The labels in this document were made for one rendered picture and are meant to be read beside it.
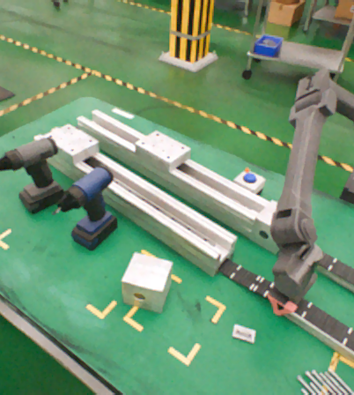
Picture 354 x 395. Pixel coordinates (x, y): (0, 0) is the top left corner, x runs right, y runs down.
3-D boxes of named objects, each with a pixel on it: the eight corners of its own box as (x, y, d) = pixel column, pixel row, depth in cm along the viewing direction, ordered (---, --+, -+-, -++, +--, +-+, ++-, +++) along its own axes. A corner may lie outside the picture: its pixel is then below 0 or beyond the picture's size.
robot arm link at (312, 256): (328, 247, 79) (303, 234, 81) (316, 265, 75) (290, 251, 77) (317, 266, 83) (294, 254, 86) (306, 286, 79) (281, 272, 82)
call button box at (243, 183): (261, 192, 127) (266, 178, 123) (247, 205, 121) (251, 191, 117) (242, 182, 131) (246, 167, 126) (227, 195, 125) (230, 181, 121)
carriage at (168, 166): (189, 164, 127) (191, 148, 123) (169, 178, 121) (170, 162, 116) (156, 145, 134) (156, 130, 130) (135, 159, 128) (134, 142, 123)
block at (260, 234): (294, 232, 114) (303, 210, 107) (275, 255, 106) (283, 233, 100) (269, 218, 118) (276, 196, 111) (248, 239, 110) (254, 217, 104)
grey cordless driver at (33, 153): (70, 197, 120) (58, 142, 105) (11, 226, 109) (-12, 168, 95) (57, 186, 124) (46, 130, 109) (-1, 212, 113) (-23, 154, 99)
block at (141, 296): (173, 277, 99) (174, 255, 92) (160, 313, 91) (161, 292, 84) (138, 267, 100) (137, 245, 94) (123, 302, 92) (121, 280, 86)
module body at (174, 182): (265, 221, 116) (271, 202, 111) (248, 239, 110) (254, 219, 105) (99, 127, 153) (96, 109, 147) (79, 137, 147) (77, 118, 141)
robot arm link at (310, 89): (320, 55, 95) (288, 74, 102) (326, 103, 91) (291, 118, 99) (398, 109, 120) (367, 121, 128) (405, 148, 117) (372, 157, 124)
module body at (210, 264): (232, 256, 105) (237, 236, 99) (212, 277, 99) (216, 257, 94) (61, 145, 141) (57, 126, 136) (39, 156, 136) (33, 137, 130)
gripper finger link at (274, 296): (260, 310, 90) (269, 288, 84) (274, 293, 95) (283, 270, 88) (284, 328, 87) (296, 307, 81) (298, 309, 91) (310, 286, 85)
